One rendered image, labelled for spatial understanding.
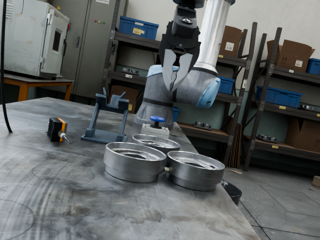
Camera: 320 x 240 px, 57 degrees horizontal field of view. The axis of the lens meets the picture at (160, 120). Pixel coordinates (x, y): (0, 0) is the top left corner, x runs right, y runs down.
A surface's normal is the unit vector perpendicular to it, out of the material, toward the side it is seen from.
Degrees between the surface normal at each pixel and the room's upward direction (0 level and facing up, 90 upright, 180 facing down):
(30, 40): 90
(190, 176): 90
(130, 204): 0
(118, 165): 90
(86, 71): 90
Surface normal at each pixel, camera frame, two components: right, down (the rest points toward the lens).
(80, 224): 0.20, -0.97
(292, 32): 0.05, 0.13
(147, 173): 0.47, 0.20
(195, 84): -0.23, -0.09
